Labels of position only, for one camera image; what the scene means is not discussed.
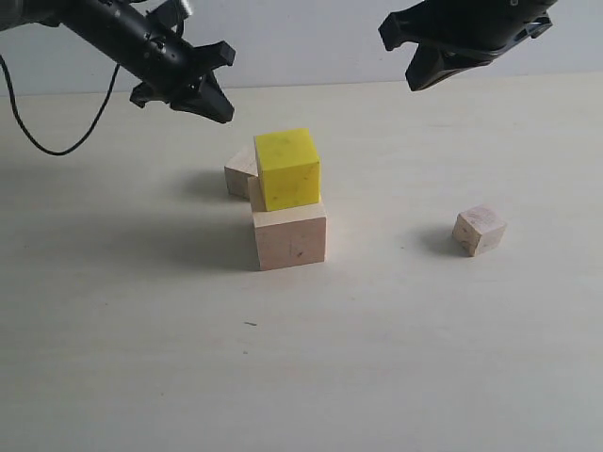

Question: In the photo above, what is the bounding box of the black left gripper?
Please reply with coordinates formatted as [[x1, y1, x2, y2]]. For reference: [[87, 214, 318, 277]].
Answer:
[[130, 34, 236, 124]]

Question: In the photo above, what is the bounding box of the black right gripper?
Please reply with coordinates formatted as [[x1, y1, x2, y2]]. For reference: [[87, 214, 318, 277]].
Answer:
[[379, 0, 555, 91]]

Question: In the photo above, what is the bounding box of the yellow cube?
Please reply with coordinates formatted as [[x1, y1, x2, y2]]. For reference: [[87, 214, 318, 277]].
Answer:
[[254, 128, 321, 211]]

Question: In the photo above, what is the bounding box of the large wooden cube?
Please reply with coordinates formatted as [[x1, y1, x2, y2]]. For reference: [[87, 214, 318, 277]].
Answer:
[[248, 176, 328, 270]]

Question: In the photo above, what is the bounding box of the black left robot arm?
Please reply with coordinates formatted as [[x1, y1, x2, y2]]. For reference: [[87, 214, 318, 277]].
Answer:
[[1, 0, 236, 123]]

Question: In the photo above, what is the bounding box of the medium wooden cube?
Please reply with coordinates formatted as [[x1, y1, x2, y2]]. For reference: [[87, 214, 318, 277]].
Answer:
[[224, 146, 258, 200]]

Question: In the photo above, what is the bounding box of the small wooden cube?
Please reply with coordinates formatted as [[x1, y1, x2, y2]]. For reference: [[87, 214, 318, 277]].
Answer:
[[452, 204, 507, 257]]

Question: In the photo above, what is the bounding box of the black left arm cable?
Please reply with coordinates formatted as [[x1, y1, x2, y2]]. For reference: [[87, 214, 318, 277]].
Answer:
[[0, 54, 122, 156]]

